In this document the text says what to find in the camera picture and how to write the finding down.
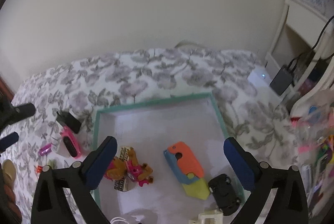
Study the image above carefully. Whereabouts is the purple lighter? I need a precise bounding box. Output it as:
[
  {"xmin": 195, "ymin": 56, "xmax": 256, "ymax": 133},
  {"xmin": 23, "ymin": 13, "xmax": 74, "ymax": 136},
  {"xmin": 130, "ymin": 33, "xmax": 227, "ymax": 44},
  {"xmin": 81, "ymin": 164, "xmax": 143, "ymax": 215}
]
[{"xmin": 38, "ymin": 143, "xmax": 52, "ymax": 157}]

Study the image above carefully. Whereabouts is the pink watch band toy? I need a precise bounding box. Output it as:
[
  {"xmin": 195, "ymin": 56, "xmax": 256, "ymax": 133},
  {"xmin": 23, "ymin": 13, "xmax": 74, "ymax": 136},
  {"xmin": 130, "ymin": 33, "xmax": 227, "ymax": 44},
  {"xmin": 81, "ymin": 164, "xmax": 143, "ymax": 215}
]
[{"xmin": 61, "ymin": 127, "xmax": 82, "ymax": 159}]

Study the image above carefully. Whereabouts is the black wall charger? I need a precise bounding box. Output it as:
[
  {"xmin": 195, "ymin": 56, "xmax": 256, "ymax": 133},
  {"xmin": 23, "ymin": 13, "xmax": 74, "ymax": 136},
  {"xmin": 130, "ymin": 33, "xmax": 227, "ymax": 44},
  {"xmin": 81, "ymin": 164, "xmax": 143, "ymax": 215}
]
[{"xmin": 56, "ymin": 111, "xmax": 82, "ymax": 134}]

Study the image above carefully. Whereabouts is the pink helmet dog figure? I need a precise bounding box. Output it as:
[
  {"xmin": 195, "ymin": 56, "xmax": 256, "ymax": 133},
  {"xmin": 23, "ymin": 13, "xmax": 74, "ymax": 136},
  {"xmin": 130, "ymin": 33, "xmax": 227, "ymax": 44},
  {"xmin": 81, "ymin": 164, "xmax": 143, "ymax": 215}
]
[{"xmin": 105, "ymin": 146, "xmax": 155, "ymax": 187}]

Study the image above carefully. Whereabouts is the black toy car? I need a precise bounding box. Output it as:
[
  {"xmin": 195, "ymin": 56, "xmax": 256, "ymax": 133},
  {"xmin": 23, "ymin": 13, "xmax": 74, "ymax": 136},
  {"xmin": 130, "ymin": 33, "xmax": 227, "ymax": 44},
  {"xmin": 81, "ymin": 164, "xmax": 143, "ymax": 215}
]
[{"xmin": 208, "ymin": 174, "xmax": 241, "ymax": 216}]

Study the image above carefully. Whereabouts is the cream plastic frame piece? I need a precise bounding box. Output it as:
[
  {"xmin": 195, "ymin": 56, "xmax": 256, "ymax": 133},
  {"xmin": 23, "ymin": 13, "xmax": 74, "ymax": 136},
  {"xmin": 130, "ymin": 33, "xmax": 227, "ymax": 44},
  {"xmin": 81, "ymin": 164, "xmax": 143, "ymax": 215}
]
[{"xmin": 188, "ymin": 209, "xmax": 224, "ymax": 224}]

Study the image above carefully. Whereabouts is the orange blue toy knife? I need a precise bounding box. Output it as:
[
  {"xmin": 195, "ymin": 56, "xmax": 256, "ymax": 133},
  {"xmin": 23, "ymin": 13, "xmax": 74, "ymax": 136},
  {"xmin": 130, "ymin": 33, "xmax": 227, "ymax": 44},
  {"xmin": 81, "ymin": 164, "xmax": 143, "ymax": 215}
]
[{"xmin": 163, "ymin": 141, "xmax": 210, "ymax": 200}]

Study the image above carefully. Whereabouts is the white wall charger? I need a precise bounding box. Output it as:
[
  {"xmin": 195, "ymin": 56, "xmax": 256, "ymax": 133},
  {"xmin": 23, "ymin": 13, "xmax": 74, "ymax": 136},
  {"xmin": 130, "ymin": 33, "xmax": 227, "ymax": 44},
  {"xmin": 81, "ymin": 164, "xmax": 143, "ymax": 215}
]
[{"xmin": 56, "ymin": 138, "xmax": 70, "ymax": 158}]

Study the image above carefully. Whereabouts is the floral grey white blanket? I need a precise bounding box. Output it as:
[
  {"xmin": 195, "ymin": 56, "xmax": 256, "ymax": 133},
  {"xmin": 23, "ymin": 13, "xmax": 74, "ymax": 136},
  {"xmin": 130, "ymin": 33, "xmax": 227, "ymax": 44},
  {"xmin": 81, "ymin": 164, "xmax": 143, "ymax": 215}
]
[{"xmin": 5, "ymin": 48, "xmax": 299, "ymax": 223}]

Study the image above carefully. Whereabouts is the clear bag of toys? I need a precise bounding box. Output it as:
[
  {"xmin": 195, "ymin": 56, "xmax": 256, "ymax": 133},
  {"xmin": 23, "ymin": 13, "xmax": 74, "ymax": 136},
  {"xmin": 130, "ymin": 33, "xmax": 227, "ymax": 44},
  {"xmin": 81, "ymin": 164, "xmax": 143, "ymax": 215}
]
[{"xmin": 290, "ymin": 89, "xmax": 333, "ymax": 219}]

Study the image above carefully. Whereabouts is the teal rimmed white box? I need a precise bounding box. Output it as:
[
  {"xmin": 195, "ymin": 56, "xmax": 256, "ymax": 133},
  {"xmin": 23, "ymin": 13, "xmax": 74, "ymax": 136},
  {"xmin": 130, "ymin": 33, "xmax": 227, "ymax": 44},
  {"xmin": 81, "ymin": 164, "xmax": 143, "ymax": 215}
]
[{"xmin": 93, "ymin": 93, "xmax": 244, "ymax": 223}]

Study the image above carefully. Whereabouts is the dark grey power adapter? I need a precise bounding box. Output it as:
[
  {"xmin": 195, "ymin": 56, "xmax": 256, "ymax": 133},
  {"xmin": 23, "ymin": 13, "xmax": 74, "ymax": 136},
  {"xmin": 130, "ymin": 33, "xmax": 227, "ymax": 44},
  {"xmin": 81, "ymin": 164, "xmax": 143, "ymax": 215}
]
[{"xmin": 269, "ymin": 65, "xmax": 294, "ymax": 96}]

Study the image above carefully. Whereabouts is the white power strip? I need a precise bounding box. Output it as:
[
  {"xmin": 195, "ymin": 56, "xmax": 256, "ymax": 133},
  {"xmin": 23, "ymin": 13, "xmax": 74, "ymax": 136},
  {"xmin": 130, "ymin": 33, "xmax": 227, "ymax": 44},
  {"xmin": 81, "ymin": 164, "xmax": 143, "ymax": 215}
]
[{"xmin": 247, "ymin": 69, "xmax": 281, "ymax": 100}]

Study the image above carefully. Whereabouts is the white shelf unit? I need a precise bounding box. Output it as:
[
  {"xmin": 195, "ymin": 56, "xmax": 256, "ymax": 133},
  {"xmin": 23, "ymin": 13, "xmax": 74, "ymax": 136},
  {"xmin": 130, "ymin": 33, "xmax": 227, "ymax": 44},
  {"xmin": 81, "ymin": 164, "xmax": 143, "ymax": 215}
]
[{"xmin": 265, "ymin": 0, "xmax": 333, "ymax": 113}]

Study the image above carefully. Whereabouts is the black power cable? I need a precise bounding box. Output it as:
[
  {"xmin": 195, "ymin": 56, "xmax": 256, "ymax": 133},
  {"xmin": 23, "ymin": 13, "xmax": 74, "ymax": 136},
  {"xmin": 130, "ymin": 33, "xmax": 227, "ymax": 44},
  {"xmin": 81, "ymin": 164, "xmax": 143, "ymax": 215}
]
[{"xmin": 285, "ymin": 14, "xmax": 334, "ymax": 73}]

